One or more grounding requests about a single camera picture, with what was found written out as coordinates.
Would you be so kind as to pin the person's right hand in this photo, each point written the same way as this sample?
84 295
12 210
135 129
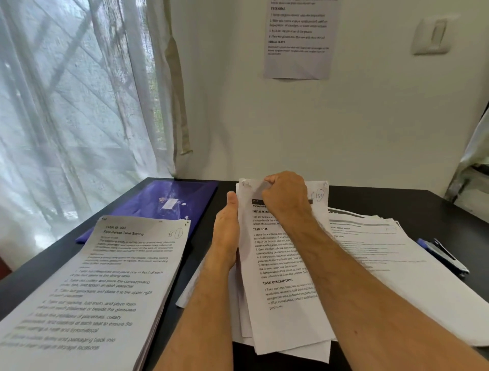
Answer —
286 198

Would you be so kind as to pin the person's left hand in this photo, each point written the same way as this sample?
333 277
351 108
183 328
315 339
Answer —
225 237

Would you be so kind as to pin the person's right fingers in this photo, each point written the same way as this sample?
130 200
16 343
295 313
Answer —
272 181

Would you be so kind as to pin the person's left thumb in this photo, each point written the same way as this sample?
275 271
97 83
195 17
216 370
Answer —
232 202

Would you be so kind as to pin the stapled printed paper sheets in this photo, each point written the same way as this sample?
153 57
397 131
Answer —
275 267

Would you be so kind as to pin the person's right forearm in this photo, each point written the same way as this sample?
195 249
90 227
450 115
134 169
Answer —
363 302

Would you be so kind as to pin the person's left forearm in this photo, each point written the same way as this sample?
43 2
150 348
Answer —
202 321

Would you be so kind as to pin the white label sticker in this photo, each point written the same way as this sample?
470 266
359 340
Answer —
169 203

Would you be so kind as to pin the blue plastic folder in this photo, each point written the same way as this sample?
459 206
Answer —
160 208

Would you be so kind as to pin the loose white paper sheets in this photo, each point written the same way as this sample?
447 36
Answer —
244 332

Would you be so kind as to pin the spread pile of printed papers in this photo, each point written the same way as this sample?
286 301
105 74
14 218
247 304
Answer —
401 267

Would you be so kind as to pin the thick stack of printed papers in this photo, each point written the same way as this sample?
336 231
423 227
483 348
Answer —
95 290

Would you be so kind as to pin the white sheer curtain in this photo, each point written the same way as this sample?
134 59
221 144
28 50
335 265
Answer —
76 107

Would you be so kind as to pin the blue pen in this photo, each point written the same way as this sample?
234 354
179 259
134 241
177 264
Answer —
443 255

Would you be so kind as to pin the printed paper wall notice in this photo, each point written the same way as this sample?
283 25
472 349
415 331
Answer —
300 38

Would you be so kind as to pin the white wall light switch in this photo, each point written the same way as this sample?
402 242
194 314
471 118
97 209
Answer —
435 35

